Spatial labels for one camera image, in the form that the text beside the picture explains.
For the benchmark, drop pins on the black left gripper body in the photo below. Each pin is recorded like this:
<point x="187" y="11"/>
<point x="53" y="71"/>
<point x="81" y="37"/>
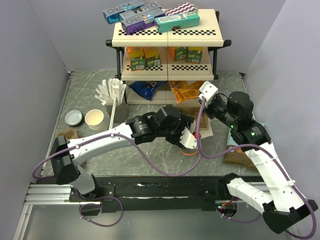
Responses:
<point x="174" y="134"/>

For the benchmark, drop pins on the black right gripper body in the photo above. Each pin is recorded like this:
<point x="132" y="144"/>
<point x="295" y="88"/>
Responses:
<point x="217" y="108"/>

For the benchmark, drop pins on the brown cardboard cup carrier top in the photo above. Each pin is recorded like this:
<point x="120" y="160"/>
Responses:
<point x="204" y="121"/>

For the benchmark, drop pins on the brown cardboard cup carrier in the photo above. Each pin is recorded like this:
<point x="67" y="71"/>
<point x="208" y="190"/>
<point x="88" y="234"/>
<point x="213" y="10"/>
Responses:
<point x="68" y="134"/>
<point x="204" y="121"/>

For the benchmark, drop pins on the paper takeout bag orange handles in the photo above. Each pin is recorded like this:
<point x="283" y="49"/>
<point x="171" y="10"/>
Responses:
<point x="191" y="108"/>

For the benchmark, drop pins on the white plastic cup lid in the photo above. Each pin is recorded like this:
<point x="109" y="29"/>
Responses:
<point x="193" y="127"/>

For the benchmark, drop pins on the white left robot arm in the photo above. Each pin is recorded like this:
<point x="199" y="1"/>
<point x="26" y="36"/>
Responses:
<point x="68" y="155"/>

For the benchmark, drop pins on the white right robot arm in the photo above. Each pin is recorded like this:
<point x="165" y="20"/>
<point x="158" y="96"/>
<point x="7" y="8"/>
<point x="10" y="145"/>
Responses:
<point x="283" y="205"/>

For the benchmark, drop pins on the orange snack bag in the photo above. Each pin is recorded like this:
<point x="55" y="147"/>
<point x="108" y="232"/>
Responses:
<point x="185" y="90"/>

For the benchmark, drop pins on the blue snack bag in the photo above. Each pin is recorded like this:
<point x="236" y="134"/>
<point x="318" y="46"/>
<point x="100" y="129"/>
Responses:
<point x="146" y="89"/>

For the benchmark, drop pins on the brown chips bag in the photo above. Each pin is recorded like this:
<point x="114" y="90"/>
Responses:
<point x="237" y="157"/>

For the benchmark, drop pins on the grey straw holder cup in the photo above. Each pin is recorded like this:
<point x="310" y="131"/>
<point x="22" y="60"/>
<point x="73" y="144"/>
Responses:
<point x="121" y="112"/>

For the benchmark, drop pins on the green orange box far right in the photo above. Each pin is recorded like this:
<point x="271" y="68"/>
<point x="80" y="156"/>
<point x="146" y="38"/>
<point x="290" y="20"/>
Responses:
<point x="194" y="54"/>

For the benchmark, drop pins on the green orange box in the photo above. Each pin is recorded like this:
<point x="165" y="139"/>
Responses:
<point x="177" y="52"/>
<point x="152" y="56"/>
<point x="136" y="58"/>
<point x="194" y="54"/>

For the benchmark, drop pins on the cream two-tier shelf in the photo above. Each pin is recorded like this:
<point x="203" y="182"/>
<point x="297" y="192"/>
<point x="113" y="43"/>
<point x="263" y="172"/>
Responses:
<point x="207" y="35"/>

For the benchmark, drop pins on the bundle of wrapped white straws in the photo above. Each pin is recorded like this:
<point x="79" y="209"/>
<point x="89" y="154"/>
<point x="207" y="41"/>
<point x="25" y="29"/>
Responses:
<point x="111" y="92"/>

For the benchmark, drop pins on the green orange box far left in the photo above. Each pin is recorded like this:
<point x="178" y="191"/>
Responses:
<point x="136" y="58"/>

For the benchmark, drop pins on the stack of white paper cups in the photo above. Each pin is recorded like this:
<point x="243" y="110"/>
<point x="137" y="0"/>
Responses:
<point x="95" y="119"/>

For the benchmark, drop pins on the stack of white lids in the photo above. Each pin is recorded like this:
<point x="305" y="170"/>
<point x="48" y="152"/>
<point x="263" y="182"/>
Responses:
<point x="73" y="118"/>

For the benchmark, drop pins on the teal toothpaste box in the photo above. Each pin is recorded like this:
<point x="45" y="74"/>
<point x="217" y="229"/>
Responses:
<point x="177" y="21"/>

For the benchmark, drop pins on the pink wavy pattern pouch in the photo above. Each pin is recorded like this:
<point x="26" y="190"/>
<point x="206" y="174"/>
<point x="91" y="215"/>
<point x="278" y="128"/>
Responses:
<point x="184" y="7"/>

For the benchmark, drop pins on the purple toothpaste box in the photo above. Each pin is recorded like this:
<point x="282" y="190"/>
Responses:
<point x="138" y="23"/>

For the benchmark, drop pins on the blue toothpaste box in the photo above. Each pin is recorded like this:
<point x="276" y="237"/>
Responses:
<point x="112" y="15"/>
<point x="140" y="10"/>

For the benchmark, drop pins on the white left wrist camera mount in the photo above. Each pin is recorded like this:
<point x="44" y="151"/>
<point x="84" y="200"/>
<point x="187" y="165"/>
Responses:
<point x="188" y="140"/>

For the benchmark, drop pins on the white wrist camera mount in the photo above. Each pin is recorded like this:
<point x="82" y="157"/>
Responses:
<point x="207" y="91"/>
<point x="188" y="140"/>

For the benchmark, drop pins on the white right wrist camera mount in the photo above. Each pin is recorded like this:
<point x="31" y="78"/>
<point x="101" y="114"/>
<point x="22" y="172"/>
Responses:
<point x="207" y="91"/>

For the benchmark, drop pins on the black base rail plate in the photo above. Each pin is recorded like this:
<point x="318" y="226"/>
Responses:
<point x="136" y="193"/>

